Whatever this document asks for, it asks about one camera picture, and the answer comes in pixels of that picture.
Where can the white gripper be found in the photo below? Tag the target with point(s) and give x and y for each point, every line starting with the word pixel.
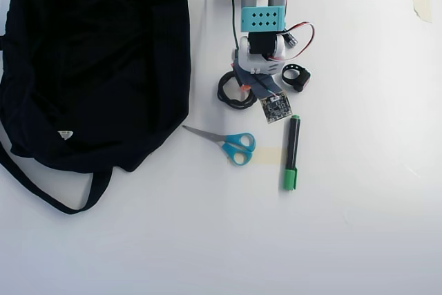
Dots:
pixel 246 81

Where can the black fabric bag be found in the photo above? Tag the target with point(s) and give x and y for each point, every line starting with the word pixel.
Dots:
pixel 86 49

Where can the bare camera circuit board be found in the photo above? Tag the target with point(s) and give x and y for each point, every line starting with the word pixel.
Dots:
pixel 276 108

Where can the green and black marker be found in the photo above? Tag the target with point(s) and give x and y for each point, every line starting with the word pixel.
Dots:
pixel 291 143

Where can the small black cylindrical flashlight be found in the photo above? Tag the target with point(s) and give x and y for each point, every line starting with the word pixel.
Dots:
pixel 291 41

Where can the beige masking tape strip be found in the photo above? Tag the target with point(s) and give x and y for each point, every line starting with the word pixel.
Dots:
pixel 267 156
pixel 422 1

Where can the grey and teal robot arm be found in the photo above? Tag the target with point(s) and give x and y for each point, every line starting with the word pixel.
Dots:
pixel 264 18

